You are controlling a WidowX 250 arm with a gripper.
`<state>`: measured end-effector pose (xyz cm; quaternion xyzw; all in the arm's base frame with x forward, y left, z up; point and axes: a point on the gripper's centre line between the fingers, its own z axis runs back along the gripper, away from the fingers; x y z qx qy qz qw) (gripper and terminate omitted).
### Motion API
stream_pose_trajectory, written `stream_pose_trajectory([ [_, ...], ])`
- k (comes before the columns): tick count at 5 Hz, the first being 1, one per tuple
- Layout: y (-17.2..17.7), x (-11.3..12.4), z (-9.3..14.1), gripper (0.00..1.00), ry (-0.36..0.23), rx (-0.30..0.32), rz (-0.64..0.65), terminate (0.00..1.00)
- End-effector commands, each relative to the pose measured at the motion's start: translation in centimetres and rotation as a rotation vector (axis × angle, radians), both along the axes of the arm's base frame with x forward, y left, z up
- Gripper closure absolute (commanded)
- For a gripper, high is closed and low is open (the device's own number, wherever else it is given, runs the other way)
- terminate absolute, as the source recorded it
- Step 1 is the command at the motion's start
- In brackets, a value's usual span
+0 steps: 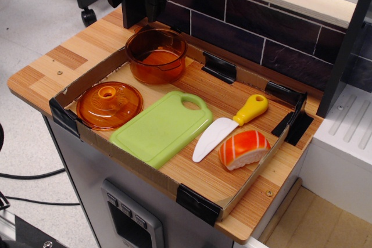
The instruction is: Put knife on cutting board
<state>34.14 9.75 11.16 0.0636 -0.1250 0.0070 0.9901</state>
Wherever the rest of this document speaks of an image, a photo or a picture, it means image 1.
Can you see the yellow handled white toy knife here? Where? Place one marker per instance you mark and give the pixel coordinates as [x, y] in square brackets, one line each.
[254, 106]

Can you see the green plastic cutting board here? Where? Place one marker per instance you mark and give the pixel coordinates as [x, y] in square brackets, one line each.
[163, 129]

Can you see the cardboard fence with black tape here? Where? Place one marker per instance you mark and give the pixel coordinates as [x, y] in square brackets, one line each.
[221, 198]

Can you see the black office chair base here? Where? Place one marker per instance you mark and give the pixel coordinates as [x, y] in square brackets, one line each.
[88, 15]

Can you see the orange transparent toy pot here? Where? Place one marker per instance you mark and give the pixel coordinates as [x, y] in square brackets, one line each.
[156, 55]

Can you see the orange transparent pot lid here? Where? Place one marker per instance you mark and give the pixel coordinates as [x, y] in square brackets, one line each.
[109, 105]

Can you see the salmon nigiri sushi toy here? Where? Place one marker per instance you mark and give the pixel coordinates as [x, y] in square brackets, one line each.
[242, 149]

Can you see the grey toy oven front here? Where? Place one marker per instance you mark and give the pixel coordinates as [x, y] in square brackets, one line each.
[133, 223]

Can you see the white toy sink unit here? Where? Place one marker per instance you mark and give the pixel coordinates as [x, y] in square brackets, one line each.
[337, 165]

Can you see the black vertical post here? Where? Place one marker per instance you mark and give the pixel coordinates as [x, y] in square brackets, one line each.
[346, 58]

